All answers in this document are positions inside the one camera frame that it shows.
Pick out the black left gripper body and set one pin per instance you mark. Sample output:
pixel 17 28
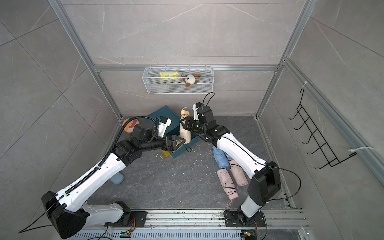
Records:
pixel 154 144

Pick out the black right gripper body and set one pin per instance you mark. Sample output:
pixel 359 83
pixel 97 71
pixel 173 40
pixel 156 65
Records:
pixel 197 128

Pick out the teal and yellow drawer box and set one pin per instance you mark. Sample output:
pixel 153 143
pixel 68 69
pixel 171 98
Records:
pixel 174 129

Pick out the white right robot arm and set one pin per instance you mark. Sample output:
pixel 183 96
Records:
pixel 265 177

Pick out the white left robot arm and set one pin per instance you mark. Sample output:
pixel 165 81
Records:
pixel 67 209

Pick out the blue folded umbrella left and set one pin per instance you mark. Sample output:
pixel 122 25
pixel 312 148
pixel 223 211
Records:
pixel 220 158

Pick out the blue folded umbrella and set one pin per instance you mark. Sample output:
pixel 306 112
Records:
pixel 229 158
pixel 220 158

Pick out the blue folded umbrella right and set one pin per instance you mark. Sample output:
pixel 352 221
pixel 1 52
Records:
pixel 229 158

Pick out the pink folded umbrella front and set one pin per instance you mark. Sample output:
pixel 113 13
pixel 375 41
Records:
pixel 227 184

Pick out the pink folded umbrella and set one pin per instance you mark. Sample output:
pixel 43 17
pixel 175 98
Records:
pixel 238 173
pixel 227 184

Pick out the pink folded umbrella rear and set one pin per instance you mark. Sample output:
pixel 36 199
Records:
pixel 238 173

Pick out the orange shark plush toy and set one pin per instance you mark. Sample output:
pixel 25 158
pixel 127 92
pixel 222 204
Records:
pixel 130 126

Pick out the brown white plush dog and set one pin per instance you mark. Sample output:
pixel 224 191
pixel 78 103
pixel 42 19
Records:
pixel 190 80

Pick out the light blue cup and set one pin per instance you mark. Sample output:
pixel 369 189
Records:
pixel 117 178

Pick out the yellow package in basket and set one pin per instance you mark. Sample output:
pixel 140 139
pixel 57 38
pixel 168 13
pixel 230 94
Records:
pixel 170 75

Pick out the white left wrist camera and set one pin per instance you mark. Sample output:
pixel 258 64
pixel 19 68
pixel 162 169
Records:
pixel 163 123

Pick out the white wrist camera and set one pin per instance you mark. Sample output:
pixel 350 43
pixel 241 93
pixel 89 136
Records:
pixel 198 110
pixel 163 123

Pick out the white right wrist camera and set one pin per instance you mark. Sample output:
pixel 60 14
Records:
pixel 198 110

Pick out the white wire wall basket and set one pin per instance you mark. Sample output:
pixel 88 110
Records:
pixel 155 86

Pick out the metal base rail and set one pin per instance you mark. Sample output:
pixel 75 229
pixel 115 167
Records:
pixel 282 224

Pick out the black wire wall hook rack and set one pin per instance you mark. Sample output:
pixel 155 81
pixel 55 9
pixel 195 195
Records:
pixel 316 136

